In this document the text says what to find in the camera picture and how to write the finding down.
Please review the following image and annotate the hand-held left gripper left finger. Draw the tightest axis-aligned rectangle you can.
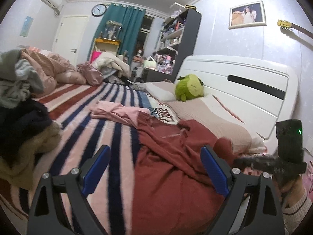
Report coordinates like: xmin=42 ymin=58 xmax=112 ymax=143
xmin=27 ymin=145 xmax=112 ymax=235

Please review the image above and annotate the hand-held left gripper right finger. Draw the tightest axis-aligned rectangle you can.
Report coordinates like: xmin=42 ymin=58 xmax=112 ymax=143
xmin=200 ymin=145 xmax=285 ymax=235

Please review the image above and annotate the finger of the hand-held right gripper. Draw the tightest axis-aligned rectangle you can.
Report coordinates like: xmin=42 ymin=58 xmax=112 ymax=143
xmin=233 ymin=154 xmax=280 ymax=175

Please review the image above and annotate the red garment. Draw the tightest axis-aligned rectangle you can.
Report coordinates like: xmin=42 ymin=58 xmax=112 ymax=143
xmin=132 ymin=117 xmax=246 ymax=235

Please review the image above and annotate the person's right forearm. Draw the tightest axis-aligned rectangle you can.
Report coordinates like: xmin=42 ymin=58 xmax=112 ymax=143
xmin=281 ymin=188 xmax=313 ymax=235

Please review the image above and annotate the person's right hand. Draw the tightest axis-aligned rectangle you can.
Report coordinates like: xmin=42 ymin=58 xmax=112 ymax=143
xmin=273 ymin=174 xmax=307 ymax=207

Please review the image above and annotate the pink floral cloth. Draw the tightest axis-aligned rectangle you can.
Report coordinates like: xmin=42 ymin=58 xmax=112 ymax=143
xmin=303 ymin=161 xmax=313 ymax=194

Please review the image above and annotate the pink garment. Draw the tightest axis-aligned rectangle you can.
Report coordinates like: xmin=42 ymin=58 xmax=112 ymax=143
xmin=90 ymin=100 xmax=152 ymax=129

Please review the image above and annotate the striped blanket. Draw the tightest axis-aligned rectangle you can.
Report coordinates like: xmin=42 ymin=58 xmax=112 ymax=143
xmin=0 ymin=81 xmax=245 ymax=235

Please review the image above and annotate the tan fleece garment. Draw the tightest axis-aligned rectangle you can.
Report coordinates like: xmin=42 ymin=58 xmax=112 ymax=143
xmin=0 ymin=121 xmax=63 ymax=192

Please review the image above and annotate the white bed headboard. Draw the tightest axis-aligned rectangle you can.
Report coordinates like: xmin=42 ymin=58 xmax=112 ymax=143
xmin=174 ymin=55 xmax=300 ymax=140

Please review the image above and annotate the white printed cloth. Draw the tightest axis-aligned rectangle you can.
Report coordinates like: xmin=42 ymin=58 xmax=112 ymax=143
xmin=146 ymin=102 xmax=180 ymax=125

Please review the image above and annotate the dark navy garment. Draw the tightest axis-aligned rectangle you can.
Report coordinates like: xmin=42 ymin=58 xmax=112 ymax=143
xmin=0 ymin=100 xmax=54 ymax=163

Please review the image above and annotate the green plush toy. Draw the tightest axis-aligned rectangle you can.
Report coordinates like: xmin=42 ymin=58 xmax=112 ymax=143
xmin=174 ymin=74 xmax=205 ymax=101

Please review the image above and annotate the pink satin pillow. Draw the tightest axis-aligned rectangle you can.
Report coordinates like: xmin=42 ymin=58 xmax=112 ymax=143
xmin=77 ymin=62 xmax=104 ymax=87

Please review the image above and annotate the small beige pillow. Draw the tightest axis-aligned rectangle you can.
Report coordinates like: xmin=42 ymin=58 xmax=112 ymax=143
xmin=144 ymin=80 xmax=182 ymax=102

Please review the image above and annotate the beige blanket pile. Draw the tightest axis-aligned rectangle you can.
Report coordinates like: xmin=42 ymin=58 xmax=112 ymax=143
xmin=92 ymin=53 xmax=132 ymax=79

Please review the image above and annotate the pink quilt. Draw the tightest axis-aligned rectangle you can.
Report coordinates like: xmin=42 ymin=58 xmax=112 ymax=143
xmin=20 ymin=46 xmax=86 ymax=96

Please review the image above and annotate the grey garment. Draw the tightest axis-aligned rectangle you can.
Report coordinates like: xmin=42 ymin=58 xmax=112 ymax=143
xmin=0 ymin=49 xmax=46 ymax=108

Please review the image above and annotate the yellow shelf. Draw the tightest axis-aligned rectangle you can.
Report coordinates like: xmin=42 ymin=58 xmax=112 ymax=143
xmin=94 ymin=38 xmax=121 ymax=55

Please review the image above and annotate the white door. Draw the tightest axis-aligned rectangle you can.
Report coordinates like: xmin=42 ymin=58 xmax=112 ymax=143
xmin=51 ymin=15 xmax=89 ymax=64

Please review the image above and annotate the dark bookshelf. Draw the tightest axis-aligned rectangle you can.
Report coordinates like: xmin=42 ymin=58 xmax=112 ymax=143
xmin=152 ymin=8 xmax=202 ymax=83

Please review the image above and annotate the framed photo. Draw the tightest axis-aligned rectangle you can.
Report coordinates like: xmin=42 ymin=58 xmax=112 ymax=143
xmin=228 ymin=0 xmax=267 ymax=29

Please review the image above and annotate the teal curtain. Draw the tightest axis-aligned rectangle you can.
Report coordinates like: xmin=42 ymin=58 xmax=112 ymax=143
xmin=88 ymin=2 xmax=146 ymax=63

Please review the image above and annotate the wall clock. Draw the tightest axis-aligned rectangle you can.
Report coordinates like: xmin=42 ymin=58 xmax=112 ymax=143
xmin=91 ymin=4 xmax=107 ymax=17

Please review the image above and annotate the light blue wall poster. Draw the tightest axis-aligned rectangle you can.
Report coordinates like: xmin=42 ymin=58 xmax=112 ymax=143
xmin=21 ymin=16 xmax=34 ymax=38

